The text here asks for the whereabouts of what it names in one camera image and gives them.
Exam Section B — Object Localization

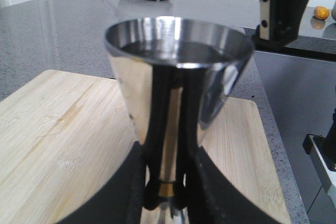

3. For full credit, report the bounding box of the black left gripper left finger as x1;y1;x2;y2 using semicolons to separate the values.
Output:
59;142;146;223

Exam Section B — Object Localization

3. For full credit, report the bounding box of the light wooden cutting board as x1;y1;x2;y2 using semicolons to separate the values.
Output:
1;70;290;223

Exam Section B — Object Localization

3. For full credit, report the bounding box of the small orange fruit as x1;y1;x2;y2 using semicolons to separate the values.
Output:
313;6;329;20

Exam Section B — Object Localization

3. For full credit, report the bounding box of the black metal stand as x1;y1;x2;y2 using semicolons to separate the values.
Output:
302;84;336;201

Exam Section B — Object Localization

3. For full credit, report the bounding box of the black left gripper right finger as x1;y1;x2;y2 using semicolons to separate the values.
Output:
187;148;280;223

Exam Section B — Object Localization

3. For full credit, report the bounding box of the silver steel jigger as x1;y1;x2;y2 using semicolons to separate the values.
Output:
104;16;254;223

